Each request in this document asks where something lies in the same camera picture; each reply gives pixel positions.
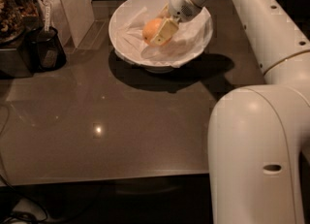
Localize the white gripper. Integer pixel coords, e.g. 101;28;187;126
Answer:
149;0;204;46

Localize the orange fruit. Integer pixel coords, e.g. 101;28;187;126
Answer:
142;18;171;47

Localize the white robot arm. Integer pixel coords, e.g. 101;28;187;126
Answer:
157;0;310;224

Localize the white bowl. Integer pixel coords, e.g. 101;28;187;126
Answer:
108;0;214;75

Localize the white cloth in bowl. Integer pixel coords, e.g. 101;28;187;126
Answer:
114;0;214;69

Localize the white standing board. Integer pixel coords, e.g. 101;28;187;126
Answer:
48;0;95;48

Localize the white tag in cup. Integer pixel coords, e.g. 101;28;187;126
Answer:
39;0;51;33

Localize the black mesh pen cup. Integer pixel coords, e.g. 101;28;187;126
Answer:
26;27;67;72

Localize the tray of dried snacks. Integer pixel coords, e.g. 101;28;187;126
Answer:
0;0;40;45

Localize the dark box under tray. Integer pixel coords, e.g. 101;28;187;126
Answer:
0;38;34;80

